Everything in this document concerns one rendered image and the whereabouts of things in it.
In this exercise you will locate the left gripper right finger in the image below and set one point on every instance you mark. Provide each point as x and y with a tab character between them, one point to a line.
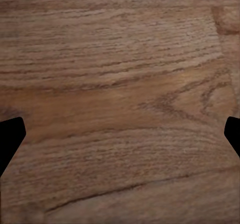
232	133

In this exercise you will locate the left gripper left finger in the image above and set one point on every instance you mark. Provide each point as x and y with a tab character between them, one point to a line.
12	133

